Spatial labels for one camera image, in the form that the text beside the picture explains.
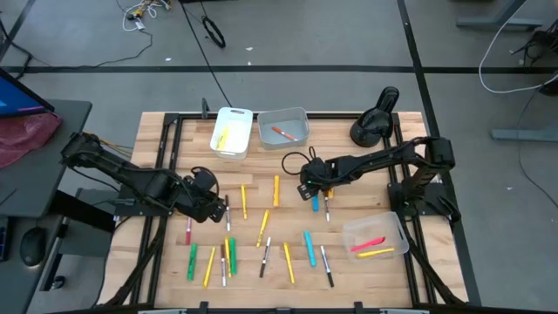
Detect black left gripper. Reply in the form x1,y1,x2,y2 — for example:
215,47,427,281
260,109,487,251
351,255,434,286
178,167,227,224

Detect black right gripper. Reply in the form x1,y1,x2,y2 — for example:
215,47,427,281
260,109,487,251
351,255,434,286
298,157,332,201

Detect green highlighter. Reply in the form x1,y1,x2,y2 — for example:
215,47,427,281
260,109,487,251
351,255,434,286
228,236,238,276
186,242,199,282

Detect orange white marker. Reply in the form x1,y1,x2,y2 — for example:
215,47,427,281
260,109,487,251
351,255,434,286
270,126,300,142

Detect thin red pen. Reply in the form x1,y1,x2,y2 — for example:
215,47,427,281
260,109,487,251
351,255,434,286
350,235,387,253

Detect clear plastic bin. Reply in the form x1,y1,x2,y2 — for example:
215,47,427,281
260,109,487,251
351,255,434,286
341,210,411,263

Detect white plastic bin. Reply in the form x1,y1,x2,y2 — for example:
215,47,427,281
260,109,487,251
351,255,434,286
209,106,255,161

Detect black support beam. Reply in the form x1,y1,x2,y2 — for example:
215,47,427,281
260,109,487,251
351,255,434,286
48,191,118,233

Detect grey desk leg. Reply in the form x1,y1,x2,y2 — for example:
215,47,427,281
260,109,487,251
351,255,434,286
39,215,71,292

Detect black computer mouse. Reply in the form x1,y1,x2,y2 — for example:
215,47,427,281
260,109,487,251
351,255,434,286
19,226,48,268

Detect dark grey desk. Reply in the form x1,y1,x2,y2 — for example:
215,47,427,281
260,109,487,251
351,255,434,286
0,99,93,314

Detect red cloth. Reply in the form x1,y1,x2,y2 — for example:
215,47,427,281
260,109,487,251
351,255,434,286
0,112,64,169

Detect dark keyboard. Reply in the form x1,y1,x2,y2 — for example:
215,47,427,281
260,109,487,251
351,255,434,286
0,215,10,263

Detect grey table foot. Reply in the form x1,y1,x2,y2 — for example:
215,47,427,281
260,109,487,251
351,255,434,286
455,0,545,31
490,119,558,143

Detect blue screen monitor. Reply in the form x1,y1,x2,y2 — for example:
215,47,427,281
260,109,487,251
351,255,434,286
0,67,56,119

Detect black looped wrist cable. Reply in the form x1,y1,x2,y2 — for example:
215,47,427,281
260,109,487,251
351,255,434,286
281,146,317,176
190,165,221,197

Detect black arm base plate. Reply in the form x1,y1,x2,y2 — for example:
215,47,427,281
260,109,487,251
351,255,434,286
386,181,454,218
113,181,179,218

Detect yellow wires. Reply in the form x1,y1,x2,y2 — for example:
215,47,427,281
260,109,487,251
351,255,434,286
98,135,134,156

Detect long black floor cable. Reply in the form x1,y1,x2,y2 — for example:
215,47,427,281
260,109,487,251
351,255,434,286
179,0,233,109

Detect black coiled floor cable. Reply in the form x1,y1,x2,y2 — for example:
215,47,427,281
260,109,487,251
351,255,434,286
201,15,227,49

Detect thin black floor cable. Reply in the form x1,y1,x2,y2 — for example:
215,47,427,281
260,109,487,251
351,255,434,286
516,72,558,208
25,29,154,71

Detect white yellow cable bundle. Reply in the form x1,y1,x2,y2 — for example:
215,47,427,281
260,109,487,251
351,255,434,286
115,0,174,32

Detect white floor cable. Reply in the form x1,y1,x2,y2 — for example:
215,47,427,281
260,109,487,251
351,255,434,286
478,0,558,95

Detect black floor cable bundle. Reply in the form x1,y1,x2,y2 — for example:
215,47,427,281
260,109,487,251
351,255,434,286
510,28,558,73

